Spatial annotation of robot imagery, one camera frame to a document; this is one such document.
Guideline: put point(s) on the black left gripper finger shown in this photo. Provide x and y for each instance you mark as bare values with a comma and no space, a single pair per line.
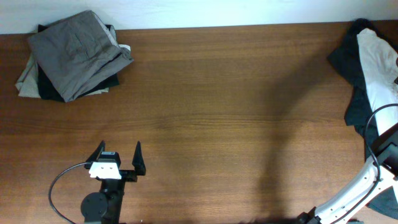
95,155
138,160

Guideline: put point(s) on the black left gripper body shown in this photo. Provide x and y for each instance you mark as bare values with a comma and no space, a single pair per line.
129,175

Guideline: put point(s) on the white polo shirt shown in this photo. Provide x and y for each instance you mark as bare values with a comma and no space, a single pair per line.
379,64

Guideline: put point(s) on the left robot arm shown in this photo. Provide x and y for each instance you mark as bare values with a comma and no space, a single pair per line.
104,206

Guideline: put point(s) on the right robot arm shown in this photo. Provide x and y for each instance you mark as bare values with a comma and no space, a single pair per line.
375,177

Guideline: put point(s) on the folded beige garment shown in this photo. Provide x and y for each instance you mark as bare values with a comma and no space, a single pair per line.
27,83

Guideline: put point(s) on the folded grey brown trousers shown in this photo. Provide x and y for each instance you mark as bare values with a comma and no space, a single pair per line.
70,75

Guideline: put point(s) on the dark green black garment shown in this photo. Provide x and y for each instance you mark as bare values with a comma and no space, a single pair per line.
345,60

